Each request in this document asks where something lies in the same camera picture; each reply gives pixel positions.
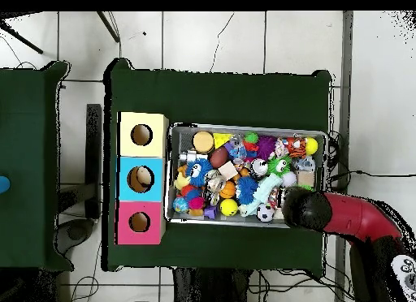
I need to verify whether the clear mesh bin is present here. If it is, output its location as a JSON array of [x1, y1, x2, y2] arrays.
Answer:
[[167, 123, 329, 231]]

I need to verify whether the wooden three-hole box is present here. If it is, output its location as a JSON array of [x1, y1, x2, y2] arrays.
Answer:
[[115, 110, 170, 247]]

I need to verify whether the brown toy football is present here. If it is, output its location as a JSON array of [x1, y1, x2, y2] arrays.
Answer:
[[209, 148, 231, 170]]

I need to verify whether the blue fuzzy monster toy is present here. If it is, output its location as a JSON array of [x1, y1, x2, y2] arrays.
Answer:
[[186, 158, 215, 188]]

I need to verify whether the yellow cheese wedge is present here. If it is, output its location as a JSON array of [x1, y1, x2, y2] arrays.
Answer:
[[213, 132, 234, 149]]

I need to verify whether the yellow ball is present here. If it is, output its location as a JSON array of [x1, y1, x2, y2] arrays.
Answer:
[[219, 197, 240, 218]]

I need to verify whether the purple spiky ball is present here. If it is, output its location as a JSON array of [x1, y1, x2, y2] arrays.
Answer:
[[256, 136, 277, 160]]

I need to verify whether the mint green knit cloth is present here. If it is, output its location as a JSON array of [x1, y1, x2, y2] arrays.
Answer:
[[240, 175, 282, 218]]

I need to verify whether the dark green tablecloth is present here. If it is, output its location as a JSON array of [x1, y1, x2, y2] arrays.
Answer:
[[102, 58, 332, 278]]

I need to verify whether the black and white soccer ball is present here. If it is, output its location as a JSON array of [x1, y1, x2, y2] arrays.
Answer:
[[256, 204, 275, 224]]

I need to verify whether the orange tiger plush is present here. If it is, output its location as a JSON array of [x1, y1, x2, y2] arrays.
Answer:
[[284, 136, 308, 159]]

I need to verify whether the black upright bar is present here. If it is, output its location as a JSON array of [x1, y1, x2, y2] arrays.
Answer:
[[85, 103, 104, 220]]

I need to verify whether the black tripod leg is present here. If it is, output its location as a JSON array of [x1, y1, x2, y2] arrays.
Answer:
[[0, 19, 44, 55], [97, 11, 121, 43]]

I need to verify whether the green covered side table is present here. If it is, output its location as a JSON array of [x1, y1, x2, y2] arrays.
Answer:
[[0, 60, 72, 272]]

